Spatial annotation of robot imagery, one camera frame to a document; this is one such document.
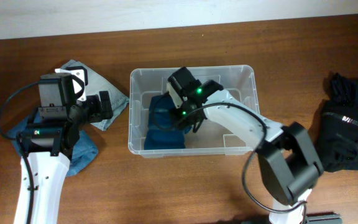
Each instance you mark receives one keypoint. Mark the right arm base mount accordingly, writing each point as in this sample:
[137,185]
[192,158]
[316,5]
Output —
[328,218]

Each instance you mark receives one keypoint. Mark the teal garment with tape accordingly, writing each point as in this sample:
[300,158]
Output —
[159,139]

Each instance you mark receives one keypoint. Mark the clear plastic storage bin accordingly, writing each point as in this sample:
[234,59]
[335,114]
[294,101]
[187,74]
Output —
[226,131]

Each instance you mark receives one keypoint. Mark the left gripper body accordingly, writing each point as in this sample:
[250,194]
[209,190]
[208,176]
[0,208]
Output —
[94,107]

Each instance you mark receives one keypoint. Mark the light blue folded jeans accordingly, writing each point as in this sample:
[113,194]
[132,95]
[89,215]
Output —
[96,84]

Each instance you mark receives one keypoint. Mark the black garment with tape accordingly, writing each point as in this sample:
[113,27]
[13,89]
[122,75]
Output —
[337,143]

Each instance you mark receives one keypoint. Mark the dark blue folded jeans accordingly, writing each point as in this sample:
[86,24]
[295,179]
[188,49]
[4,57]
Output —
[84,151]

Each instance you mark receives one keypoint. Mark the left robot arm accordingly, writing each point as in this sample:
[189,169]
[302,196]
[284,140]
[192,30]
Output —
[47,143]

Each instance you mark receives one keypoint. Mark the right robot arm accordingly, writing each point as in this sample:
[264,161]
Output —
[288,162]

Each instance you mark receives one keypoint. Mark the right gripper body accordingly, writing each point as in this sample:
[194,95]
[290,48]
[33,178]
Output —
[186,118]

